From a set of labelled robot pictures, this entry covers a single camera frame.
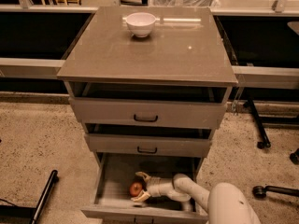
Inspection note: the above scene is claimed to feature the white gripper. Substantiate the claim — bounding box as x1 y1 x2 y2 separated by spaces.
132 172 175 203

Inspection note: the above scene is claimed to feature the red apple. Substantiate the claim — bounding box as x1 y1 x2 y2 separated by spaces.
129 182 143 197

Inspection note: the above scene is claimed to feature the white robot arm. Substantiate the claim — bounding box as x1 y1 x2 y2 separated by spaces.
129 172 261 224

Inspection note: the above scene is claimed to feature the grey bottom drawer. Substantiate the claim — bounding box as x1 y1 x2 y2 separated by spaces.
82 154 207 224

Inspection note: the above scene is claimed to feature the grey drawer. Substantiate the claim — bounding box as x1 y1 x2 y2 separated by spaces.
68 83 228 130
82 154 207 224
85 124 213 157

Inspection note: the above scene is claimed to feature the grey middle drawer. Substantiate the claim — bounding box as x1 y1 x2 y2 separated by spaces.
85 124 213 157

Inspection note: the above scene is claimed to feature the grey drawer cabinet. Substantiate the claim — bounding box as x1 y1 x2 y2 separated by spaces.
56 6 239 224

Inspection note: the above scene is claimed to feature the grey top drawer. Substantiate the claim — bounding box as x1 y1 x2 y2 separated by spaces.
68 83 228 130

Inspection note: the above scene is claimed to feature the black bar on floor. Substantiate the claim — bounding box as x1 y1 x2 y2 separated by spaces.
29 170 59 224

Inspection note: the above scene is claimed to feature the black caster leg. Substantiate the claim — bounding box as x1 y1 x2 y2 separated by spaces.
252 186 299 199

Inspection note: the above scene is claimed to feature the black stand leg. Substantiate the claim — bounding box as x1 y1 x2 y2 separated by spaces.
243 98 271 149

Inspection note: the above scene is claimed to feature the white ceramic bowl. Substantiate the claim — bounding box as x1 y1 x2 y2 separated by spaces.
126 12 156 37

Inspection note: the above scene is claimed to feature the grey metal railing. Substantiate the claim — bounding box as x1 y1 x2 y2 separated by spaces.
0 7 299 89

